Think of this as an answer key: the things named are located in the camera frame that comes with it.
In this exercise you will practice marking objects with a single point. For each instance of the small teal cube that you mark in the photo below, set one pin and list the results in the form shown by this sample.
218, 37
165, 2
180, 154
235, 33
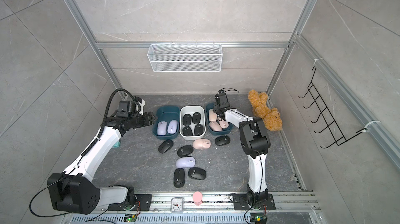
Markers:
116, 145

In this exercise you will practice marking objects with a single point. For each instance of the pink cylinder cup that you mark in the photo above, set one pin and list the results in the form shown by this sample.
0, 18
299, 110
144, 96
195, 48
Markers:
197, 198

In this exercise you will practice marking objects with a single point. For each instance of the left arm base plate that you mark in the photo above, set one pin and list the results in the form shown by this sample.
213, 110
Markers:
143, 201

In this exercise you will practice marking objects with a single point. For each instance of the white square desk clock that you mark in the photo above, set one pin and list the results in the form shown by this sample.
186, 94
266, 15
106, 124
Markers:
177, 205

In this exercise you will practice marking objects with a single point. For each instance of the right teal storage box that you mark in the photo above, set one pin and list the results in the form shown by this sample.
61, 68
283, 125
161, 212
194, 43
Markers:
226, 131

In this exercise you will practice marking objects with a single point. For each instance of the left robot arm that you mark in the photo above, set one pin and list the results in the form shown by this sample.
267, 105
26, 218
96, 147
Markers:
72, 190

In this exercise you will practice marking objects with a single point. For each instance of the left green circuit board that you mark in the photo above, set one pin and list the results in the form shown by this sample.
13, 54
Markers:
130, 218

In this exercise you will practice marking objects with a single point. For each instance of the left teal storage box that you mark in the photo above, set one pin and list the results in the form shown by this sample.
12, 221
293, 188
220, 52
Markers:
167, 113

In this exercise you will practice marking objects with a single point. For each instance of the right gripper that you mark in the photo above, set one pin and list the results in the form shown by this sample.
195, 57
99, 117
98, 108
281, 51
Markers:
216, 108

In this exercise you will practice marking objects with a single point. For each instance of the black wire hook rack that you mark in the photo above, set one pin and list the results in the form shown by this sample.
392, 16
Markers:
325, 115

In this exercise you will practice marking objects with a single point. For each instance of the white wire mesh basket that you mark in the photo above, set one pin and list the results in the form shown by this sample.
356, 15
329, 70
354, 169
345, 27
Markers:
185, 57

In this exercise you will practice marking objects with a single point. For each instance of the white storage box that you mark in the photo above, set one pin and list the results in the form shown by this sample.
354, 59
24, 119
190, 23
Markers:
190, 110

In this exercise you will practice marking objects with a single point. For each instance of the right green circuit board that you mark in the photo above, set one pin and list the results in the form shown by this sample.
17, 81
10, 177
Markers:
258, 219

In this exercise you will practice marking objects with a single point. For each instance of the pink mouse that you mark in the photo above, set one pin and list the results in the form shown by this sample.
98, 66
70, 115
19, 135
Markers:
224, 124
215, 126
201, 144
212, 116

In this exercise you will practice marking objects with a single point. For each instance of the green circuit board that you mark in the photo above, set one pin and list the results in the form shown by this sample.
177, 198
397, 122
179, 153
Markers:
130, 218
258, 219

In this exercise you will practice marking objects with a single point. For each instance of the brown teddy bear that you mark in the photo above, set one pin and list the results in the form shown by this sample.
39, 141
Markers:
270, 116

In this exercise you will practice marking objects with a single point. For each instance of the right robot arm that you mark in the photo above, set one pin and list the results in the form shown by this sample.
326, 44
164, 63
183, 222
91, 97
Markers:
255, 143

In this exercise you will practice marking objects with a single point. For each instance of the purple mouse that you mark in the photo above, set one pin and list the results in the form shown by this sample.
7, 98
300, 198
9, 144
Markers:
186, 162
162, 128
172, 126

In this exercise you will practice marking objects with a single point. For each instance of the teal storage box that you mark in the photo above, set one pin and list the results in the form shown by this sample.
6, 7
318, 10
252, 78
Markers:
226, 131
167, 113

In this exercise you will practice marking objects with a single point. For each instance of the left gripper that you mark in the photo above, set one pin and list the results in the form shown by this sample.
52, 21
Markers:
149, 118

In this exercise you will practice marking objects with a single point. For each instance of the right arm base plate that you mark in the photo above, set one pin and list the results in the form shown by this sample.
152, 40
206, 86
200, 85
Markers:
241, 202

